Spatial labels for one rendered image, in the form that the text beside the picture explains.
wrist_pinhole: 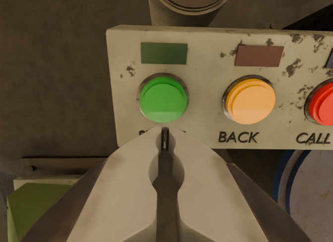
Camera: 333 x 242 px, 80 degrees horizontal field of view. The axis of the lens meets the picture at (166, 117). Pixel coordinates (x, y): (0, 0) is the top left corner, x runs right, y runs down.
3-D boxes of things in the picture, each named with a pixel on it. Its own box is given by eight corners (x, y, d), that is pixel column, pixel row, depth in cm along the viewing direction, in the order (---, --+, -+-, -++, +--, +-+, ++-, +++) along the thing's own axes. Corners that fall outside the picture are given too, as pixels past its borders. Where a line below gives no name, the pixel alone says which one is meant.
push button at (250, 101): (227, 75, 17) (233, 81, 16) (272, 76, 17) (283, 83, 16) (219, 116, 19) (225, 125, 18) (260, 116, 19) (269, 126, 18)
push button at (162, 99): (139, 73, 17) (138, 79, 16) (186, 74, 17) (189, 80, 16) (141, 114, 19) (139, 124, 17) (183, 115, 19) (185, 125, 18)
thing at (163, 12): (155, 31, 74) (143, -103, 22) (188, 32, 74) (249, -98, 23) (154, 64, 75) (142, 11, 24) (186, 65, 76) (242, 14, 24)
